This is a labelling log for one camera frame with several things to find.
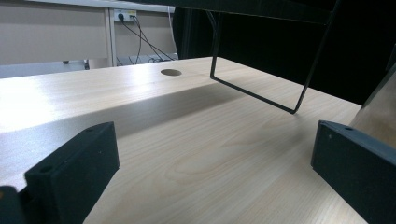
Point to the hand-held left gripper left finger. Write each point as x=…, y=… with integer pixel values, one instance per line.
x=74, y=168

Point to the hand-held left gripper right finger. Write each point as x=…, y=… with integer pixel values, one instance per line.
x=358, y=168

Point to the black two-tier shelf rack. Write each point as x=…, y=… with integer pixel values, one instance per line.
x=249, y=9

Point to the black curtain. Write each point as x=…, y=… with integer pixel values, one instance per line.
x=358, y=62

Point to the beige partition frame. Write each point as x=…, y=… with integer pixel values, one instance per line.
x=46, y=31

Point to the white wall socket with plugs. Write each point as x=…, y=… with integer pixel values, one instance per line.
x=126, y=14

